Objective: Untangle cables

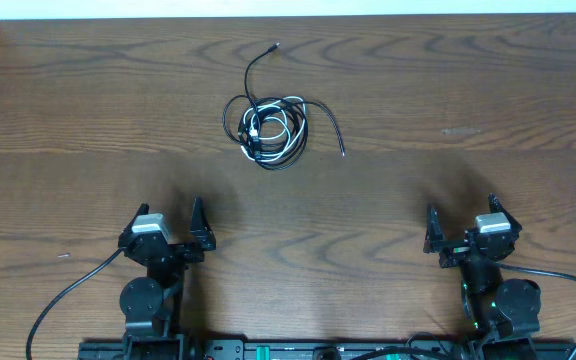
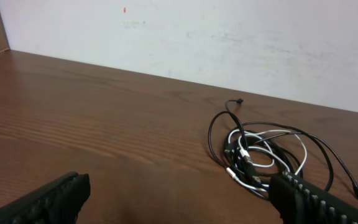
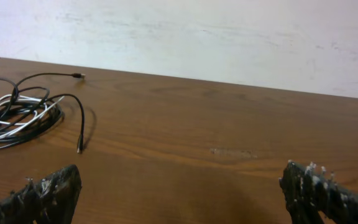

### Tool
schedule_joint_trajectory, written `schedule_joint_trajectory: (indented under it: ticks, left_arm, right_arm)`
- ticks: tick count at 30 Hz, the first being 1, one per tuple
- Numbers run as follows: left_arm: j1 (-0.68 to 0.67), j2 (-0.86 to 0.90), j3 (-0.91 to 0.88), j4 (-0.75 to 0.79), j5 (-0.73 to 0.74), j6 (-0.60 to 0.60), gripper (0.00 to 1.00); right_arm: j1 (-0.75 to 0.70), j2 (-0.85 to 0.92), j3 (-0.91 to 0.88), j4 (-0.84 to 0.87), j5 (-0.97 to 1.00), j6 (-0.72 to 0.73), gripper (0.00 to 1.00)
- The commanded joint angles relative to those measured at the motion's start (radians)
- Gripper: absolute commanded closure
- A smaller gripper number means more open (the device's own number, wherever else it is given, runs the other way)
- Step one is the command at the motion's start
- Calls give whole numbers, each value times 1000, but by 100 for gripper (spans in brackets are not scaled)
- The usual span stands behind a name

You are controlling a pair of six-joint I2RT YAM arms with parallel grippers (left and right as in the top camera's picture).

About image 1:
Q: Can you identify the white USB cable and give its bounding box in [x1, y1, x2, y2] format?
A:
[240, 95, 307, 163]

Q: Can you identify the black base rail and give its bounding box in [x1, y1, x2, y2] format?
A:
[77, 335, 574, 360]

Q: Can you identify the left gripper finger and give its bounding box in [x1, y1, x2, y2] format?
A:
[126, 203, 149, 233]
[189, 197, 216, 251]

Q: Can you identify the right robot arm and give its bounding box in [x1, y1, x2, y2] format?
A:
[423, 194, 541, 359]

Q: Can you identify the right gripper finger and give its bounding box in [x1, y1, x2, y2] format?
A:
[488, 193, 522, 233]
[423, 205, 446, 253]

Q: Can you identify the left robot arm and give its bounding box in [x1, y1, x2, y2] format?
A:
[118, 198, 216, 359]

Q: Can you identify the black USB cable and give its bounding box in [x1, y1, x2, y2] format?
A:
[221, 95, 347, 172]

